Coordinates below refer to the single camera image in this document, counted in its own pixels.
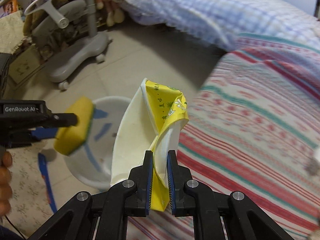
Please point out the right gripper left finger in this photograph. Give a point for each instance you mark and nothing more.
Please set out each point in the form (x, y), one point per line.
(103, 215)

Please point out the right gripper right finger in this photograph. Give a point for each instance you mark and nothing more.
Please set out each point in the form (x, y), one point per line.
(216, 215)

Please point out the crushed yellow paper cup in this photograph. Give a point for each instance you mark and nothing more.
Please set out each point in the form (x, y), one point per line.
(152, 121)

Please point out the white trash bin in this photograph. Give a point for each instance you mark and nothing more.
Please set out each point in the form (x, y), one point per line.
(91, 163)

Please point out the pink plush toy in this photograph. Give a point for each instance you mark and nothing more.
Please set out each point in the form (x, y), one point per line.
(114, 14)

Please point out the floral cream cloth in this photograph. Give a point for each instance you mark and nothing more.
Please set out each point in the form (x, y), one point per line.
(11, 32)

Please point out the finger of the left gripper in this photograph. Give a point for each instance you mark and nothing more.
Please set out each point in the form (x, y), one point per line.
(64, 120)
(44, 133)

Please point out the grey desk chair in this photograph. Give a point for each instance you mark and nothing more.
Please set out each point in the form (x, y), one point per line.
(67, 37)

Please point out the left hand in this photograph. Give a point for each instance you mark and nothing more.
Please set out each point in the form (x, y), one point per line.
(5, 188)

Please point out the yellow sponge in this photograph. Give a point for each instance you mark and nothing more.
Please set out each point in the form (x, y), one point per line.
(69, 139)

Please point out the patterned striped blanket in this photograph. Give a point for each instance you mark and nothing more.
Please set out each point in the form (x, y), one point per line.
(254, 127)

